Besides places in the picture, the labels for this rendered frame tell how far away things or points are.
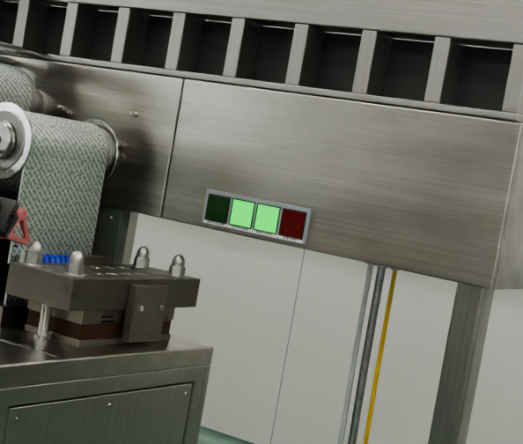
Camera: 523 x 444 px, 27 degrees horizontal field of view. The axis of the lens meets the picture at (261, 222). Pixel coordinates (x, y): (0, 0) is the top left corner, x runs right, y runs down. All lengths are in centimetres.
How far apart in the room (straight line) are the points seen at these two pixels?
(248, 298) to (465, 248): 302
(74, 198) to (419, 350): 256
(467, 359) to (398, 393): 247
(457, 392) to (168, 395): 57
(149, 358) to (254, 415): 287
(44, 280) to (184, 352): 35
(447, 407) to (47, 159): 92
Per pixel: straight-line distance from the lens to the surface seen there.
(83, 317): 207
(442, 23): 209
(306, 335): 483
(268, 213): 219
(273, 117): 221
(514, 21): 204
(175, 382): 223
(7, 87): 244
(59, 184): 223
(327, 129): 215
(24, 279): 209
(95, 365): 202
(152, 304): 218
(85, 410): 204
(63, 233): 227
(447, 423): 222
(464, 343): 219
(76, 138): 226
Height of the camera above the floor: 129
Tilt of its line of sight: 3 degrees down
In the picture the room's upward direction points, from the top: 10 degrees clockwise
